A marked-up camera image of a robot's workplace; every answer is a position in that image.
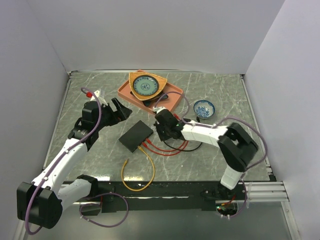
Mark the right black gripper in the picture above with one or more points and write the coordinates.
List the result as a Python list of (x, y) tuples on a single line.
[(162, 137)]

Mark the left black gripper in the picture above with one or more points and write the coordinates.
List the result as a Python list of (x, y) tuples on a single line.
[(122, 113)]

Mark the black network switch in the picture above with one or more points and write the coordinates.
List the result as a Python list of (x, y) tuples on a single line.
[(135, 136)]

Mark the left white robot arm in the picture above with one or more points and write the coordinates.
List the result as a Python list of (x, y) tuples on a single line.
[(42, 201)]

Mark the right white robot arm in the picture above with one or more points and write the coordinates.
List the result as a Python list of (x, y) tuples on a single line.
[(237, 146)]

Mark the dark plate under basket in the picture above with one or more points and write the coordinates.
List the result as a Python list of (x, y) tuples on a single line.
[(145, 100)]

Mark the woven bamboo basket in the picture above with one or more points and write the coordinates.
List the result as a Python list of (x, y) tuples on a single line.
[(161, 80)]

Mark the teal patterned plate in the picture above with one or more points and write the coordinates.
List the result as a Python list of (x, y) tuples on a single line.
[(145, 85)]

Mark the salmon plastic tray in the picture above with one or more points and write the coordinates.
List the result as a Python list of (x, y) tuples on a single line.
[(170, 99)]

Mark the blue white porcelain bowl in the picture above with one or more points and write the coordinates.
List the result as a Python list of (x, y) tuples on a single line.
[(204, 109)]

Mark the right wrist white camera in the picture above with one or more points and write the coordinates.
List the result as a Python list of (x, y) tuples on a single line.
[(156, 110)]

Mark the wrist white camera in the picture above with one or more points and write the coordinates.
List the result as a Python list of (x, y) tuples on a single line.
[(156, 110), (100, 94)]

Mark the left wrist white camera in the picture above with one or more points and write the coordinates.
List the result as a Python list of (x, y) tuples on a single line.
[(100, 94)]

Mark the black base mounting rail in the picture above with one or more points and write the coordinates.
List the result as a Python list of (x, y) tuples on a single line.
[(165, 195)]

